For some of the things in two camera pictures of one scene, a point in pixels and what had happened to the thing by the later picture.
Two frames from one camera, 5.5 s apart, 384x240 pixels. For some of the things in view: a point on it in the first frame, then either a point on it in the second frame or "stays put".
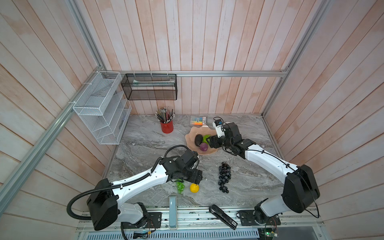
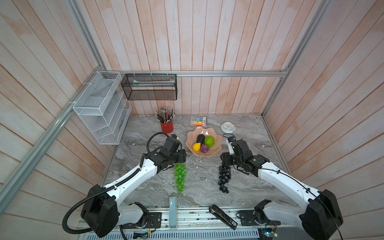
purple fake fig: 203,146 stays put
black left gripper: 197,175 → 182,156
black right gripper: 213,139 → 224,158
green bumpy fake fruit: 204,139 stays put
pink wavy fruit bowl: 204,130 stays put
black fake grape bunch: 224,176 stays put
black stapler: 223,216 stays put
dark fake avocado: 198,139 stays put
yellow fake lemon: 194,188 → 196,146
